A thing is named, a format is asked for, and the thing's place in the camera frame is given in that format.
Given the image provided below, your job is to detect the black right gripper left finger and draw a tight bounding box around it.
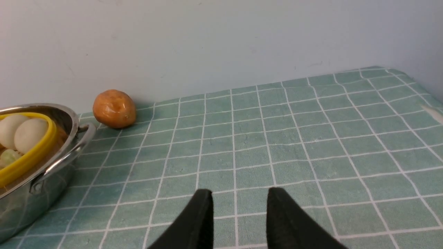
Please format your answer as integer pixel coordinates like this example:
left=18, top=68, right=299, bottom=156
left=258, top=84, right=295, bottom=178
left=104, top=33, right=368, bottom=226
left=148, top=189, right=214, bottom=249

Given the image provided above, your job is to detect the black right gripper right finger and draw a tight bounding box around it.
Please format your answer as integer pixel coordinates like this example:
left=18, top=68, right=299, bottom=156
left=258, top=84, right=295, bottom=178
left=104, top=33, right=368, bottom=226
left=267, top=187, right=346, bottom=249

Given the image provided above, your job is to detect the stainless steel pot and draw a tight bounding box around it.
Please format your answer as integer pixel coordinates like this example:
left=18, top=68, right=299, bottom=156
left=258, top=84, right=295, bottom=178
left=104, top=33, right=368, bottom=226
left=0, top=103, right=97, bottom=242

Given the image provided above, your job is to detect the green checkered tablecloth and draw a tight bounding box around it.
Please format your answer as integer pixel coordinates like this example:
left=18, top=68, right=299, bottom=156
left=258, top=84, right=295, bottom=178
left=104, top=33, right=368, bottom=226
left=1, top=66, right=442, bottom=249

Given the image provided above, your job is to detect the brown potato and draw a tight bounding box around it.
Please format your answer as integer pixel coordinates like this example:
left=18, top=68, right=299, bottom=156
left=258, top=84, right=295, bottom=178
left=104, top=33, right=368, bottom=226
left=93, top=89, right=137, bottom=129

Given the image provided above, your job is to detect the white steamed bun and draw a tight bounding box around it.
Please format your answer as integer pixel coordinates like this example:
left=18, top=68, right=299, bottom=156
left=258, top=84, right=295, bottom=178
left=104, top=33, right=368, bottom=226
left=14, top=118, right=48, bottom=154
left=0, top=114, right=29, bottom=150

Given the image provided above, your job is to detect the pale green dumpling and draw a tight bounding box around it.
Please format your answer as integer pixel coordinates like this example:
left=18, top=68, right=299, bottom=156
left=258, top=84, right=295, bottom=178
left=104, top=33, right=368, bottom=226
left=0, top=149, right=23, bottom=169

